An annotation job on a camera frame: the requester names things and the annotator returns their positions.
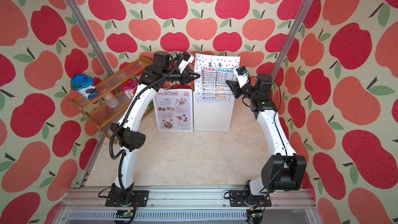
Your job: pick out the left aluminium frame post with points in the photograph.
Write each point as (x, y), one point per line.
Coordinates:
(89, 35)

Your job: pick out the white rack box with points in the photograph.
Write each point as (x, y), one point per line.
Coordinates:
(172, 130)
(212, 112)

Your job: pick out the aluminium frame post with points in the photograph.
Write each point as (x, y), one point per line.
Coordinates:
(89, 35)
(293, 30)

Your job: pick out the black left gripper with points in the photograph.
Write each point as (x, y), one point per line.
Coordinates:
(187, 75)

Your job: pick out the wooden spice shelf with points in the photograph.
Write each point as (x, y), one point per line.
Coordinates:
(105, 107)

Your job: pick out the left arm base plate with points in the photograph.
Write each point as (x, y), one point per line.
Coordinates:
(140, 198)

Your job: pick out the right white rack box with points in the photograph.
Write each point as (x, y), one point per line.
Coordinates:
(212, 112)

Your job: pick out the restaurant special menu sheet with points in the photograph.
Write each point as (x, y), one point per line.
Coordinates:
(173, 109)

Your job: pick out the clear plastic bottle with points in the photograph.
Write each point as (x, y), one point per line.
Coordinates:
(110, 100)

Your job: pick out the white dotted menu sheet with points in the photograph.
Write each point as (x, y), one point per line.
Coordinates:
(214, 71)

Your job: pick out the green snack packet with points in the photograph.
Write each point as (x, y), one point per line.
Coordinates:
(150, 106)

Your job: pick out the blue lidded yogurt cup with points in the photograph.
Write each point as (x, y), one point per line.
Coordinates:
(84, 85)

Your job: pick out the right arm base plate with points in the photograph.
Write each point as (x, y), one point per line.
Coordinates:
(239, 198)

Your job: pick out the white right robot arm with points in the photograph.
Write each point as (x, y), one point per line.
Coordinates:
(285, 169)

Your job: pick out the left white rack box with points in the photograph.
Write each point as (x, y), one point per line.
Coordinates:
(172, 130)

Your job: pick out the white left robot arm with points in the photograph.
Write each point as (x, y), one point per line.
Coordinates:
(126, 140)

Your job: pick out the pink lidded cup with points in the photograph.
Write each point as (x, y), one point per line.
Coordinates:
(129, 88)

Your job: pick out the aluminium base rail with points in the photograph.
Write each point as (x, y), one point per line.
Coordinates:
(186, 205)

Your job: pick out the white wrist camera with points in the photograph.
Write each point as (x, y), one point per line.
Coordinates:
(184, 59)
(242, 75)

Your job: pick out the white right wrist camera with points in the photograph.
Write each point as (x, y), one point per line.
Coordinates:
(242, 75)

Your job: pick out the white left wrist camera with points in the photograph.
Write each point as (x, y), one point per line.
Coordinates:
(184, 59)

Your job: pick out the right aluminium frame post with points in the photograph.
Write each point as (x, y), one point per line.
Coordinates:
(293, 30)

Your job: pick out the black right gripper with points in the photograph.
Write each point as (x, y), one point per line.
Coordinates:
(235, 87)

